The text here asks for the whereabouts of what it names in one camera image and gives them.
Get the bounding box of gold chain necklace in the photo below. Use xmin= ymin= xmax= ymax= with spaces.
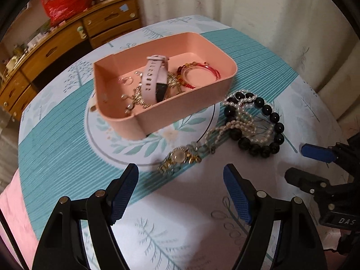
xmin=166 ymin=72 xmax=187 ymax=95

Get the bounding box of pink plastic box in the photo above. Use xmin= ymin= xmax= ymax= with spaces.
xmin=93 ymin=32 xmax=238 ymax=140

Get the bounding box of silver charm chain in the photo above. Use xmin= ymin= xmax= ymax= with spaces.
xmin=120 ymin=82 xmax=154 ymax=116

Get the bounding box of gold wrist watch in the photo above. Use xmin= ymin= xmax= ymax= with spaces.
xmin=157 ymin=143 xmax=203 ymax=176

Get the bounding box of red plastic bag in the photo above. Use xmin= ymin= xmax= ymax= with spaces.
xmin=41 ymin=0 xmax=92 ymax=27

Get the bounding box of white curtain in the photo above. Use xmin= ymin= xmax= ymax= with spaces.
xmin=118 ymin=0 xmax=360 ymax=120

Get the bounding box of white pearl necklace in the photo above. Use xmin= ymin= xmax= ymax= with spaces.
xmin=204 ymin=96 xmax=275 ymax=155

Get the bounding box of red string bracelet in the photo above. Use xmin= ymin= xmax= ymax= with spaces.
xmin=177 ymin=61 xmax=223 ymax=89

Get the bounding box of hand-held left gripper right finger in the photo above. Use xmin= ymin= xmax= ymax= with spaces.
xmin=223 ymin=163 xmax=328 ymax=270

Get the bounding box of clutter of small dresser items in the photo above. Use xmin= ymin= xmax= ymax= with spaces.
xmin=0 ymin=20 xmax=61 ymax=75

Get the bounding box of pink cloth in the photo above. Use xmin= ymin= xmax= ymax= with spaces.
xmin=0 ymin=171 xmax=38 ymax=262

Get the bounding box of wooden dresser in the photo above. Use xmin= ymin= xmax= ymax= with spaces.
xmin=0 ymin=0 xmax=142 ymax=122

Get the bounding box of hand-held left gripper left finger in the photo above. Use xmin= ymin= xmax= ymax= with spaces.
xmin=33 ymin=163 xmax=140 ymax=270

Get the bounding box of pink strap smart watch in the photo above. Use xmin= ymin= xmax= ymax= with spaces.
xmin=140 ymin=55 xmax=170 ymax=107

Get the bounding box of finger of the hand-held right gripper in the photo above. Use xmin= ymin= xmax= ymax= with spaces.
xmin=284 ymin=168 xmax=342 ymax=200
xmin=300 ymin=142 xmax=351 ymax=164

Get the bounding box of black bead bracelet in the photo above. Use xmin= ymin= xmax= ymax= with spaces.
xmin=223 ymin=90 xmax=285 ymax=159

